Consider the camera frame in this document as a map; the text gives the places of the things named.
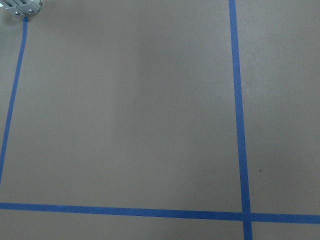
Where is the brown paper table mat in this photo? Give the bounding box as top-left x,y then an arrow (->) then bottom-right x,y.
0,0 -> 320,240

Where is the aluminium frame post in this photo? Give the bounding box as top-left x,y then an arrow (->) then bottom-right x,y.
0,0 -> 43,17

